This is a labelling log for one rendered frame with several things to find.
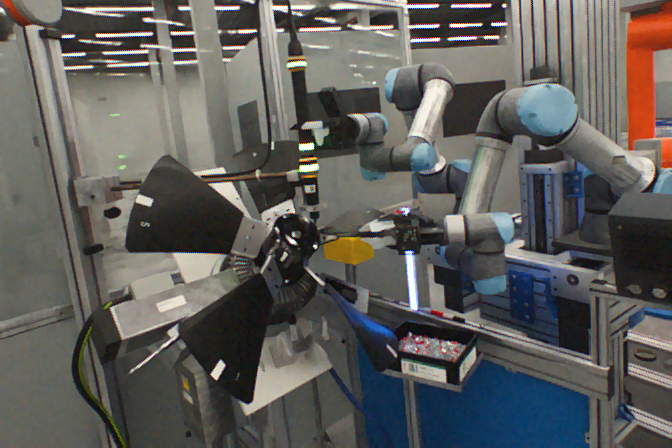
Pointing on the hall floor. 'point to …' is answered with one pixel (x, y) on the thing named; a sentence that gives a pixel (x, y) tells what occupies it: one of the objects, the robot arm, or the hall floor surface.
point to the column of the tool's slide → (104, 386)
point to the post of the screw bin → (413, 413)
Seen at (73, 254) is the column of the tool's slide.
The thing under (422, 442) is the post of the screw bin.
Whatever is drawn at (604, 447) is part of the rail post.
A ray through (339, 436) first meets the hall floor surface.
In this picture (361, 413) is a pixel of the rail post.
